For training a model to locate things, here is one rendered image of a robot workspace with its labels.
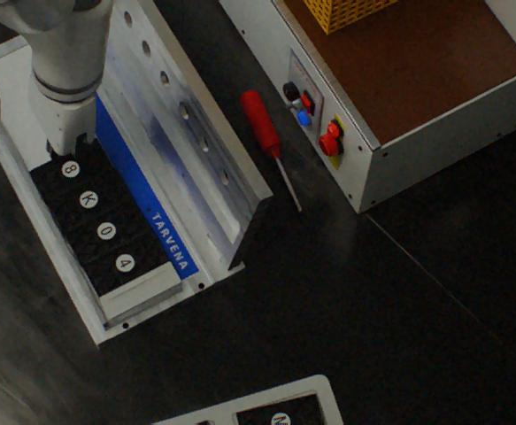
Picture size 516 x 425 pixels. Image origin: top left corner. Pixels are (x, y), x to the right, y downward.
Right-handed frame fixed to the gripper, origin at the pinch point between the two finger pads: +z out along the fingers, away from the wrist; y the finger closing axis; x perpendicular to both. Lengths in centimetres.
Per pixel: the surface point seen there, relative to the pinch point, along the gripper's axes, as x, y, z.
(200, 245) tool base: 9.7, 20.1, 0.7
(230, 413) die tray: 3.1, 40.3, 3.1
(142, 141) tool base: 10.1, 3.7, 0.6
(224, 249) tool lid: 10.3, 23.5, -4.3
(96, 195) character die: 1.2, 8.1, 1.2
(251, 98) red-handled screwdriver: 24.8, 5.6, -3.3
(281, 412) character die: 7.8, 43.4, 0.9
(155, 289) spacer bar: 1.9, 22.8, 1.2
